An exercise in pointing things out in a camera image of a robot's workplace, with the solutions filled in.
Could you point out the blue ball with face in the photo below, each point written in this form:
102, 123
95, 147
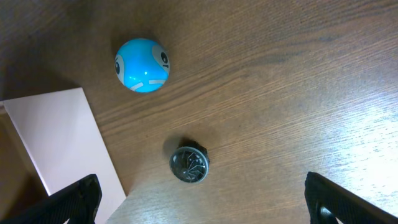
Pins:
142, 65

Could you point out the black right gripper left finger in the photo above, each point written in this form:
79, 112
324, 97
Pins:
76, 203

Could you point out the white open cardboard box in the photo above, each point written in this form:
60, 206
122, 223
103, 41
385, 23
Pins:
64, 143

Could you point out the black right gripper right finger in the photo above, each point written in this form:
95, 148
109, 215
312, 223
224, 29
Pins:
328, 202

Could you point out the black round spinner toy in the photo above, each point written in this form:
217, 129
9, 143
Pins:
190, 162

